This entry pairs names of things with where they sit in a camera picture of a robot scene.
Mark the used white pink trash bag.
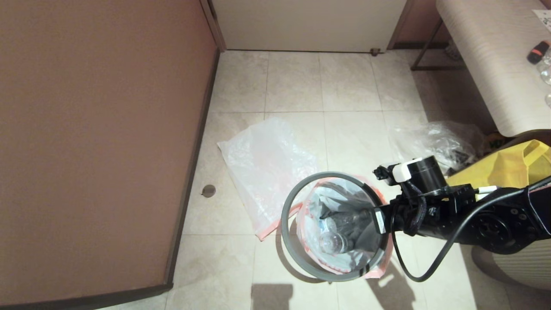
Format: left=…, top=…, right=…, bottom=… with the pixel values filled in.
left=296, top=177, right=394, bottom=279

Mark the grey bin rim ring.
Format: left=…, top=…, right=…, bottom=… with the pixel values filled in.
left=281, top=172, right=388, bottom=282

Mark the fresh white pink trash bag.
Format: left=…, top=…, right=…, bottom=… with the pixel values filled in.
left=217, top=117, right=319, bottom=241

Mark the clear crumpled plastic bag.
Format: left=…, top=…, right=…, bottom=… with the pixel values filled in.
left=390, top=121, right=485, bottom=175

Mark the yellow shopping bag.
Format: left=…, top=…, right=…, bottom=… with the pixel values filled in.
left=448, top=139, right=551, bottom=190

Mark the green printed package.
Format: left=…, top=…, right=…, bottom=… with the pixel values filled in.
left=486, top=133, right=508, bottom=149

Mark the grey ribbed stool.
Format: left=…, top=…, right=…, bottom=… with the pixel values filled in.
left=471, top=243, right=551, bottom=290

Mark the white door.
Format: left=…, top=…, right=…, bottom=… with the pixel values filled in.
left=211, top=0, right=407, bottom=53

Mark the black orange marker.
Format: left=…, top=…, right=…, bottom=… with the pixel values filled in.
left=527, top=41, right=551, bottom=65

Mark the white printed paper sheet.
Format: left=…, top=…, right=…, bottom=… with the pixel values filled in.
left=532, top=9, right=551, bottom=35

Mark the braided black right arm cable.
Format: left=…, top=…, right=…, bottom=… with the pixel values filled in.
left=402, top=181, right=427, bottom=236

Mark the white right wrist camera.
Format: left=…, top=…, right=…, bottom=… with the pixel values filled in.
left=373, top=160, right=420, bottom=186

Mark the smooth black right arm cable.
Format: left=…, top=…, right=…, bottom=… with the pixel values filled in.
left=390, top=174, right=551, bottom=283

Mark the dark metal table frame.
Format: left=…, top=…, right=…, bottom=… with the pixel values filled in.
left=410, top=19, right=467, bottom=72

